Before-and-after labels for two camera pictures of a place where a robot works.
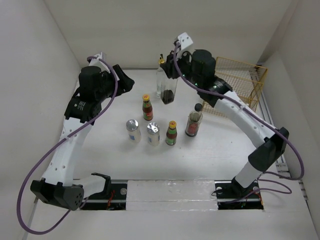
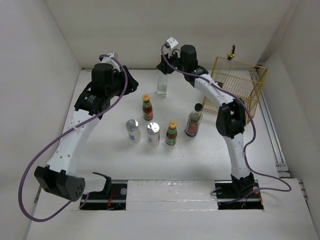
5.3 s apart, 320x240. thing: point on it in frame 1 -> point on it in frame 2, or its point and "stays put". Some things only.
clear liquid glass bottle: [159, 77] stays put
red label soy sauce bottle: [195, 118] stays put
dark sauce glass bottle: [168, 86] -> [231, 54]
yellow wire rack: [245, 80] stays put
